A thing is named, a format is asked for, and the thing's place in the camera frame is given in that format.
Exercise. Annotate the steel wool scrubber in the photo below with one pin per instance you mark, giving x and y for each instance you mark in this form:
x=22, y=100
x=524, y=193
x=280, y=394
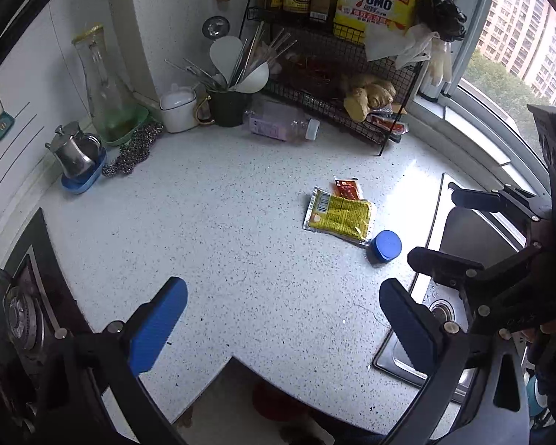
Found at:
x=136, y=148

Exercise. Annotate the yellow detergent bottle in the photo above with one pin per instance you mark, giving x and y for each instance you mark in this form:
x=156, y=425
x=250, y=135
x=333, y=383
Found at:
x=375, y=4

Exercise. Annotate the bundle of metal chopsticks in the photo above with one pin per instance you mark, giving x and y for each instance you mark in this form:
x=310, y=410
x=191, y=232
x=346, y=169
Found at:
x=238, y=67

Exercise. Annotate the metal strainer ladle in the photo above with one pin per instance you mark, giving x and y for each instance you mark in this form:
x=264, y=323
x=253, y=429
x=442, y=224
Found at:
x=215, y=28

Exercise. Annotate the stainless steel teapot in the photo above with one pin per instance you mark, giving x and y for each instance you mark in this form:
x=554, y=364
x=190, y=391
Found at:
x=76, y=153

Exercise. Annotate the round metal sink fitting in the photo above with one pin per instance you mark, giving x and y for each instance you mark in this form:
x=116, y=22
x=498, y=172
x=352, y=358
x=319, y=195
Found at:
x=441, y=311

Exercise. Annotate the ginger root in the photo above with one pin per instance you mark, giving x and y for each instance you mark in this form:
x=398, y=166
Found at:
x=368, y=97

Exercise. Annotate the cream rubber glove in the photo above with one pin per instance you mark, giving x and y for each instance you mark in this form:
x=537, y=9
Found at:
x=440, y=62

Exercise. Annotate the white rice paddle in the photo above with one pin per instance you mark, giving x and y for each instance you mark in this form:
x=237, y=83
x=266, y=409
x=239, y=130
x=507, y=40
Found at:
x=255, y=79
x=227, y=53

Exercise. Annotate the blue dish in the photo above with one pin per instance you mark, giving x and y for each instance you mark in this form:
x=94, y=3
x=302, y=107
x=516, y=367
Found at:
x=81, y=184

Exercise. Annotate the apartment buildings outside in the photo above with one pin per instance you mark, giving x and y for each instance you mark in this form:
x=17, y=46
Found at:
x=528, y=46

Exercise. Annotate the glass carafe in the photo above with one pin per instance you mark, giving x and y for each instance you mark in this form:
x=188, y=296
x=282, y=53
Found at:
x=104, y=102

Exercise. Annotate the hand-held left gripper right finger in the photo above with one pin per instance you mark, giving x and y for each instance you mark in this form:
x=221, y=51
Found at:
x=407, y=329

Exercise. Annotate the red plastic bin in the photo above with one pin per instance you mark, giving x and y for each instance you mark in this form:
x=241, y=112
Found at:
x=278, y=401

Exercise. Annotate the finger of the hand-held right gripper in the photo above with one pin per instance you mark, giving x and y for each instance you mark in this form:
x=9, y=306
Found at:
x=477, y=197
x=445, y=264

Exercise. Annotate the grey window frame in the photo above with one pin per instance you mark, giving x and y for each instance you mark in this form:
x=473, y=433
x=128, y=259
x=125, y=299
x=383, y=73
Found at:
x=472, y=116

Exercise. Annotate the small red sachet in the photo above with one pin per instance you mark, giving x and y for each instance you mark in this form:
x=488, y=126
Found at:
x=348, y=187

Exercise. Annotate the green trees outside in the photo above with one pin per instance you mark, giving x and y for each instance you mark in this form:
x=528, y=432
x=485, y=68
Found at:
x=500, y=83

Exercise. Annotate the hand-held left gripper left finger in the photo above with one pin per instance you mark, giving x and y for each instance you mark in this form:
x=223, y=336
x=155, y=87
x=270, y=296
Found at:
x=160, y=324

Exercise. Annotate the white lidded mug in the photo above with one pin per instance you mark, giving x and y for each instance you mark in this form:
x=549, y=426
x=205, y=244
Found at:
x=178, y=111

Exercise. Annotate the blue round lid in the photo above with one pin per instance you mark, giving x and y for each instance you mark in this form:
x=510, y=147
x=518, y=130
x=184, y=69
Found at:
x=387, y=243

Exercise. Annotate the red sauce packet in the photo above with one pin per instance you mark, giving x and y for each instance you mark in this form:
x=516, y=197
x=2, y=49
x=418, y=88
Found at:
x=389, y=125

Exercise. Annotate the stainless steel sink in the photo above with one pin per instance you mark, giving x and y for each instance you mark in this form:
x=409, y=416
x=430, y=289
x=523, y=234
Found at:
x=479, y=236

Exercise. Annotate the clear plastic bottle pink label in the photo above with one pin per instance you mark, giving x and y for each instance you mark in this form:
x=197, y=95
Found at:
x=278, y=125

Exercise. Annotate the green plastic tray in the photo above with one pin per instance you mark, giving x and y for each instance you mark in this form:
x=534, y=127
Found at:
x=136, y=123

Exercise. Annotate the black gas stove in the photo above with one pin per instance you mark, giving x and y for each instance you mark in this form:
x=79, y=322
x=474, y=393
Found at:
x=41, y=259

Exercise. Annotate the dark green mug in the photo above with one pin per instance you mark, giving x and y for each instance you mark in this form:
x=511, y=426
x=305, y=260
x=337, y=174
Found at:
x=229, y=109

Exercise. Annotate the yellow foil sachet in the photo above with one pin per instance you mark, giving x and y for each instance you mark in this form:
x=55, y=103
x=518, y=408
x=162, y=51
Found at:
x=343, y=215

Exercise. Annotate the white plastic bag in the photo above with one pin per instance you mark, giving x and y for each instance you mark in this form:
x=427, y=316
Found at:
x=412, y=44

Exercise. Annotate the black plastic bag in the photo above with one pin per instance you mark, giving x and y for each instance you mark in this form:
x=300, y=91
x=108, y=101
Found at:
x=440, y=9

